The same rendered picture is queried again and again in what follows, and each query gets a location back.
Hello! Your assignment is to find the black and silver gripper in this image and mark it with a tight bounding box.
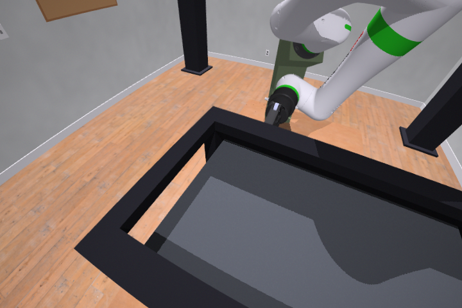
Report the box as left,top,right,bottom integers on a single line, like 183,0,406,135
264,97,292,126

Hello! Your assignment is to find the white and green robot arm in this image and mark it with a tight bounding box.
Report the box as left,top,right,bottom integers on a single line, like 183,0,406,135
265,0,462,121

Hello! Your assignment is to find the black rectangular frame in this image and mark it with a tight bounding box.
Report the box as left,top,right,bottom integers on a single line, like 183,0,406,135
74,106,462,308

